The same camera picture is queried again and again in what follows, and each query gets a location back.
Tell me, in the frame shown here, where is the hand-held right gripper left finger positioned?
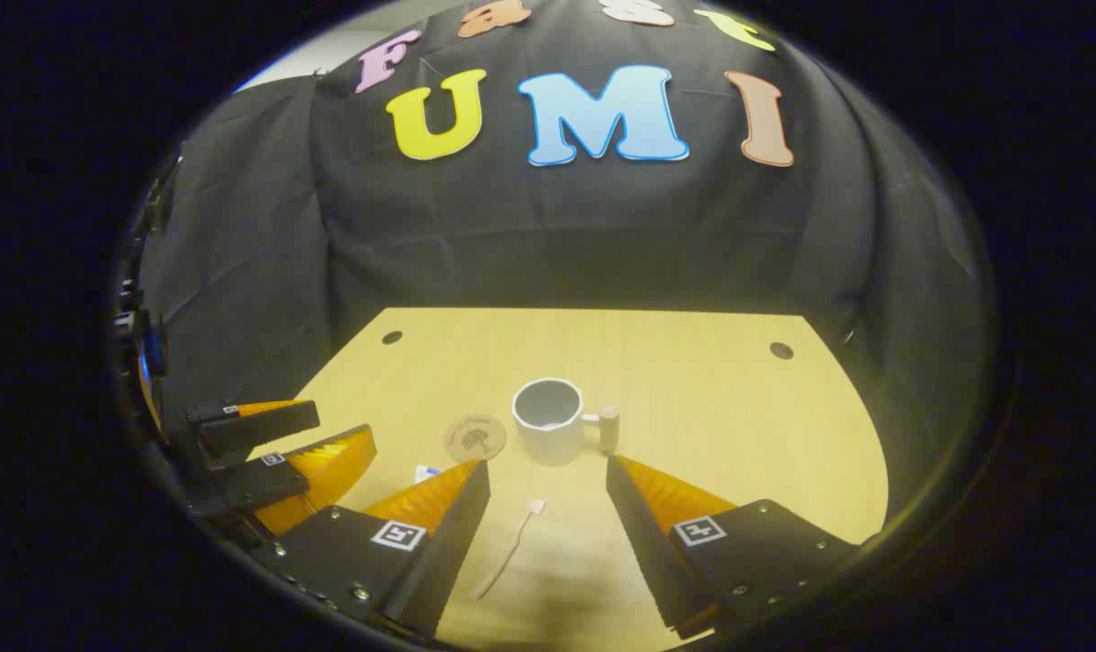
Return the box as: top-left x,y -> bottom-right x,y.
256,458 -> 493,642

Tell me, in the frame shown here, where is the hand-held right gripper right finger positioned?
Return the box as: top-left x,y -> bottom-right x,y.
605,455 -> 861,640

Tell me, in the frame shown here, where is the beige toothbrush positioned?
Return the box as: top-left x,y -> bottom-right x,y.
469,499 -> 547,601

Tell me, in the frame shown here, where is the round brown coaster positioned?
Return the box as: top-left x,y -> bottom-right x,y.
442,414 -> 508,464

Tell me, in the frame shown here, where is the white cup with wooden handle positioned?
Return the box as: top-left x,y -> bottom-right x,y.
511,378 -> 621,467

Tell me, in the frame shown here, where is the light wooden desktop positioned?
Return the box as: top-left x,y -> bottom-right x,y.
240,306 -> 890,652

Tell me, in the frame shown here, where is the black backdrop cloth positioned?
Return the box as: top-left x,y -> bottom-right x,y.
118,0 -> 993,544

